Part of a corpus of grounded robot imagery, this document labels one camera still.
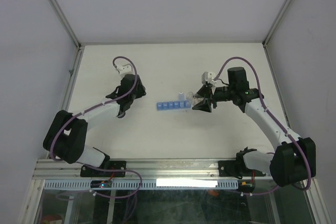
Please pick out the blue weekly pill organizer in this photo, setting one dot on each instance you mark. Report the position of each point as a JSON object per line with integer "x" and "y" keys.
{"x": 180, "y": 104}

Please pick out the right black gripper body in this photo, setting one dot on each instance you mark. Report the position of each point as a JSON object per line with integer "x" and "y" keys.
{"x": 219, "y": 96}

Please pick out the right aluminium frame post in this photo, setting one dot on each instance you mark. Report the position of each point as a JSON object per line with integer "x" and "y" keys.
{"x": 284, "y": 7}

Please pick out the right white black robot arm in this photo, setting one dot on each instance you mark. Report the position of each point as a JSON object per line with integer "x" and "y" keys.
{"x": 294, "y": 157}

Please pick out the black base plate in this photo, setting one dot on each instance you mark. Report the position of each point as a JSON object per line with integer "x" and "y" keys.
{"x": 110, "y": 169}
{"x": 233, "y": 168}

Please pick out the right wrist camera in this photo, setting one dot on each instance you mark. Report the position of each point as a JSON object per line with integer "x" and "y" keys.
{"x": 209, "y": 78}

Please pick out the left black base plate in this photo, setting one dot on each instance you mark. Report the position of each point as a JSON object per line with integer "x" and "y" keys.
{"x": 110, "y": 169}

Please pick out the left aluminium frame post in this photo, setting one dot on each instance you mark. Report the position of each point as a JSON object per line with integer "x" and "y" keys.
{"x": 65, "y": 23}

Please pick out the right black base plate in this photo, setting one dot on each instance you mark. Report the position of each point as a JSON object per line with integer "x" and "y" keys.
{"x": 233, "y": 168}

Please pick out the aluminium mounting rail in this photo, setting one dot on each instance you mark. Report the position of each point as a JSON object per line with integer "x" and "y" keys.
{"x": 147, "y": 168}

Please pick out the clear bottle with orange pills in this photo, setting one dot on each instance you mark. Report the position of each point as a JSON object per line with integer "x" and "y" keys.
{"x": 194, "y": 98}

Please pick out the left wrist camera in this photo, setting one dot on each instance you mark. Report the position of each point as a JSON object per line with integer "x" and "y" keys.
{"x": 124, "y": 69}

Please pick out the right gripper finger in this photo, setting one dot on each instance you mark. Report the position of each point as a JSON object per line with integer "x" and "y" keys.
{"x": 204, "y": 91}
{"x": 204, "y": 105}

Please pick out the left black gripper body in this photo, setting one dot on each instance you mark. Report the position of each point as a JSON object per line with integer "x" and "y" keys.
{"x": 139, "y": 93}

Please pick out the aluminium frame post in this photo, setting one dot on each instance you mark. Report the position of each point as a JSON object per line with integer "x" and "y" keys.
{"x": 284, "y": 7}
{"x": 65, "y": 23}

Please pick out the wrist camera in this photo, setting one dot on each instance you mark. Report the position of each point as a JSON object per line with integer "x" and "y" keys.
{"x": 124, "y": 69}
{"x": 209, "y": 78}

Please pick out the white slotted cable duct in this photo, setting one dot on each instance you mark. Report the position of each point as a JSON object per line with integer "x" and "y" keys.
{"x": 146, "y": 184}

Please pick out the white capped pill bottle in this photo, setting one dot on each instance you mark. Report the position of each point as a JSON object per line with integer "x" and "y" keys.
{"x": 121, "y": 115}

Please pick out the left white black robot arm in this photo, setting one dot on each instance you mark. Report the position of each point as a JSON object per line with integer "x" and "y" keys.
{"x": 66, "y": 137}

